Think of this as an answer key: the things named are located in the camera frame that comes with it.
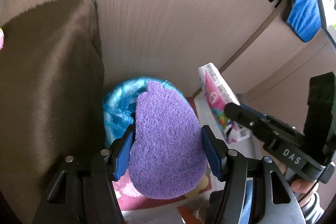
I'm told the person's hand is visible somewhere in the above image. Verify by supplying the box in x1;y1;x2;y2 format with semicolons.
275;160;320;208

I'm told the blue-lined trash bin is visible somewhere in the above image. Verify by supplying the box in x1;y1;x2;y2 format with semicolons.
102;77;202;155

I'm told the wooden kitchen cabinet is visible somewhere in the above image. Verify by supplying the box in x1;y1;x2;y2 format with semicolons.
1;0;335;128

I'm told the purple pink heart sponge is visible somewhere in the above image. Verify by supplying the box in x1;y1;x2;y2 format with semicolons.
127;81;208;200

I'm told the white colourful snack packet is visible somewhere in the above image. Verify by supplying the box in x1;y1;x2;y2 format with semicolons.
198;63;251;144

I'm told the blue towel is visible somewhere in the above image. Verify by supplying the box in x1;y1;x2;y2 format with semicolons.
283;0;321;43

